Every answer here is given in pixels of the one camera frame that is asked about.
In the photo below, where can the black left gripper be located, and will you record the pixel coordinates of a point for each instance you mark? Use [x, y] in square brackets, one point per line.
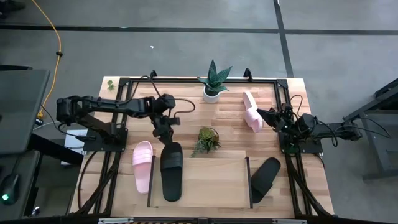
[161, 126]

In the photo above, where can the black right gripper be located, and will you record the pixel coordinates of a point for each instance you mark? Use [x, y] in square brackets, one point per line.
[286, 123]

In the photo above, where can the pink rubber slide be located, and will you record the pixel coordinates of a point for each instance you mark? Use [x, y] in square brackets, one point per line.
[142, 168]
[252, 113]

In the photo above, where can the black rubber slide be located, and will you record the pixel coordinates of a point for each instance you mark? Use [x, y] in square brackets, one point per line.
[265, 177]
[171, 174]

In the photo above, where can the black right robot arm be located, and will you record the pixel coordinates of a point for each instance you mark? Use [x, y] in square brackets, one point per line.
[335, 130]

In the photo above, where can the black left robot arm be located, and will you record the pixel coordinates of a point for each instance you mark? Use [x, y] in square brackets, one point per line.
[102, 104]

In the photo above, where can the succulent plant in black pot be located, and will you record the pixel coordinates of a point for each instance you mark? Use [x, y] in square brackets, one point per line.
[206, 140]

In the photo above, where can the snake plant in white pot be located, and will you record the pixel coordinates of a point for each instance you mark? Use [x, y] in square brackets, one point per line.
[213, 84]

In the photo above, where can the white power box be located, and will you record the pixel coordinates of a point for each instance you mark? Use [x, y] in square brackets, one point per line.
[73, 141]

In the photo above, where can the black metal stand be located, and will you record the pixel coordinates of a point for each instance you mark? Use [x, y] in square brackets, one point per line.
[379, 140]

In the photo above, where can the dark grey desk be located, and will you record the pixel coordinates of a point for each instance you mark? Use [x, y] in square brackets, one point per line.
[21, 109]

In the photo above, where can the black computer mouse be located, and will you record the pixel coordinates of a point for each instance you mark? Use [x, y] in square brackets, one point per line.
[8, 189]

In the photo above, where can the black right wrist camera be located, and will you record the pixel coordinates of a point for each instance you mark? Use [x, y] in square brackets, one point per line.
[287, 108]

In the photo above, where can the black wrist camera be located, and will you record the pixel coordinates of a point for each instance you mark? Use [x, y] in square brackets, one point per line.
[175, 121]
[287, 108]

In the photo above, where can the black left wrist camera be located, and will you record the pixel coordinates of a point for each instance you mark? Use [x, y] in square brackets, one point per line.
[175, 121]

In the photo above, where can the black aluminium table frame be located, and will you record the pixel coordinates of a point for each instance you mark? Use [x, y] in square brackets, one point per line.
[202, 80]

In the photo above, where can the silver metal bracket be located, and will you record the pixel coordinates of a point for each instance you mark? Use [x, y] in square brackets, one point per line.
[115, 220]
[289, 221]

